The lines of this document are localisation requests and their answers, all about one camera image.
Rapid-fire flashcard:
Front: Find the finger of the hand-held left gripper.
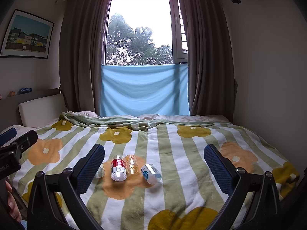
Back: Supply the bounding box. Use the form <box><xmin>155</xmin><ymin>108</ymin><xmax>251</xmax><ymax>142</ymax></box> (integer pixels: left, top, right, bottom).
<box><xmin>0</xmin><ymin>127</ymin><xmax>17</xmax><ymax>146</ymax></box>
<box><xmin>9</xmin><ymin>130</ymin><xmax>38</xmax><ymax>159</ymax></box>

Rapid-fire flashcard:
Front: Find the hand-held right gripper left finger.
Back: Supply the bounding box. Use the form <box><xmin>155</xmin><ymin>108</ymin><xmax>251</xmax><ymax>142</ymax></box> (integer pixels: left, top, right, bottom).
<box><xmin>27</xmin><ymin>144</ymin><xmax>105</xmax><ymax>230</ymax></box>

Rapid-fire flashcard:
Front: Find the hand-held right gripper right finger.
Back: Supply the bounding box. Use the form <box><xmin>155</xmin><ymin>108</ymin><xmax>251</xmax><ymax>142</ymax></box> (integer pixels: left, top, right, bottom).
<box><xmin>203</xmin><ymin>144</ymin><xmax>281</xmax><ymax>230</ymax></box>

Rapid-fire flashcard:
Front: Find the red label clear cup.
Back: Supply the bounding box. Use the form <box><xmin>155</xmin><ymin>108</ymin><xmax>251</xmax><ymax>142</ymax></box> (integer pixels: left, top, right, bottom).
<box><xmin>111</xmin><ymin>155</ymin><xmax>127</xmax><ymax>182</ymax></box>

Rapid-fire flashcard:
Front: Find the yellow clear cup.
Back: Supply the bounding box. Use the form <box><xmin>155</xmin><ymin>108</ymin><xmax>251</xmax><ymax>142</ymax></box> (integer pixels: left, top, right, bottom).
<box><xmin>124</xmin><ymin>154</ymin><xmax>139</xmax><ymax>175</ymax></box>

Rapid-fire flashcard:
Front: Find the blue white cup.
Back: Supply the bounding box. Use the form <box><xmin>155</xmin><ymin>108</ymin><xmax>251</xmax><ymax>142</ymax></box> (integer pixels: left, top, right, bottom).
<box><xmin>140</xmin><ymin>163</ymin><xmax>163</xmax><ymax>185</ymax></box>

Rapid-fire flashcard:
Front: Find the person's left hand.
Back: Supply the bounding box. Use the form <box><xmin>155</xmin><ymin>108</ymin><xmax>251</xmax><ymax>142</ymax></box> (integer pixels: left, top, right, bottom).
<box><xmin>5</xmin><ymin>181</ymin><xmax>22</xmax><ymax>223</ymax></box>

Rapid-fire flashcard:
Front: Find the brown headboard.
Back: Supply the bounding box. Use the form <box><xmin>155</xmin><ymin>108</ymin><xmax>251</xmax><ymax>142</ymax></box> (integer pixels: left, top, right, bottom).
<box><xmin>0</xmin><ymin>88</ymin><xmax>69</xmax><ymax>128</ymax></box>

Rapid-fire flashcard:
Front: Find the white headboard cushion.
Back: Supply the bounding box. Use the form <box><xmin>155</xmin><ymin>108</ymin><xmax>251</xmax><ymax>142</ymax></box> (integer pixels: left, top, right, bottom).
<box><xmin>18</xmin><ymin>93</ymin><xmax>68</xmax><ymax>128</ymax></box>

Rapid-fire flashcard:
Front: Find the green blanket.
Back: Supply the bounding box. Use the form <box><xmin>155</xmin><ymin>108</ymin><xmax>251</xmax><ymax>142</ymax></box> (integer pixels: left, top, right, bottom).
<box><xmin>59</xmin><ymin>111</ymin><xmax>234</xmax><ymax>132</ymax></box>

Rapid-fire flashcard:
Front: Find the floral striped blanket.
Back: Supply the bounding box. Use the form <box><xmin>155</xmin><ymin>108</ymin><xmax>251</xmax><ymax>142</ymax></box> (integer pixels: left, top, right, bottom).
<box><xmin>7</xmin><ymin>117</ymin><xmax>301</xmax><ymax>230</ymax></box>

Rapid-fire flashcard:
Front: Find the light blue cloth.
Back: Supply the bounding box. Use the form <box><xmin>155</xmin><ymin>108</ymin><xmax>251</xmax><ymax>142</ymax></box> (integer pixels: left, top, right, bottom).
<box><xmin>99</xmin><ymin>62</ymin><xmax>191</xmax><ymax>117</ymax></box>

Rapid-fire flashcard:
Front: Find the framed picture of houses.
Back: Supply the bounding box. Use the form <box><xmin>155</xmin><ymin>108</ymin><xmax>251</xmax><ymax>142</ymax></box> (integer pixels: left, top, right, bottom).
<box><xmin>0</xmin><ymin>9</ymin><xmax>55</xmax><ymax>60</ymax></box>

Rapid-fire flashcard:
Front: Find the grey-brown curtain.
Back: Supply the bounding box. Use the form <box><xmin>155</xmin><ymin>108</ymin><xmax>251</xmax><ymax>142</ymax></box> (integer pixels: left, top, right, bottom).
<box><xmin>178</xmin><ymin>0</ymin><xmax>238</xmax><ymax>123</ymax></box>
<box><xmin>59</xmin><ymin>0</ymin><xmax>114</xmax><ymax>116</ymax></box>

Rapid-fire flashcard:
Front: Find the white frame window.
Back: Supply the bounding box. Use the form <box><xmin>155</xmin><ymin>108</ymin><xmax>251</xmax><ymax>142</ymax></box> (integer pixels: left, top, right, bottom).
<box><xmin>102</xmin><ymin>0</ymin><xmax>190</xmax><ymax>66</ymax></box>

